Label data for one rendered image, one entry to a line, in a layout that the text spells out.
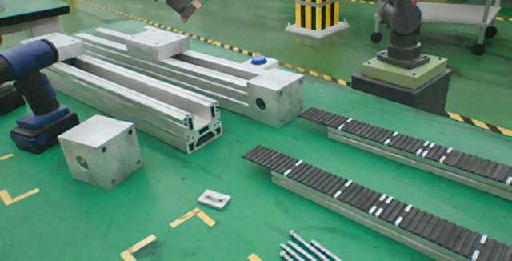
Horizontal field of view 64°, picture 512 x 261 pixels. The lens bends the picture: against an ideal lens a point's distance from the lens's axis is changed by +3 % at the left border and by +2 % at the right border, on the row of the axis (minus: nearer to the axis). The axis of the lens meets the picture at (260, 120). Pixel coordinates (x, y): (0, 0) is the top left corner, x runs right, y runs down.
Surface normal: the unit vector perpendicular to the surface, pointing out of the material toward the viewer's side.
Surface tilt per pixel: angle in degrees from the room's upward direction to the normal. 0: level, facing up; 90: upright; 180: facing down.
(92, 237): 0
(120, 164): 90
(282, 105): 90
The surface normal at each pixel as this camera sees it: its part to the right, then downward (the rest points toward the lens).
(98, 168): -0.47, 0.45
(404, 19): 0.07, 0.48
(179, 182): -0.07, -0.87
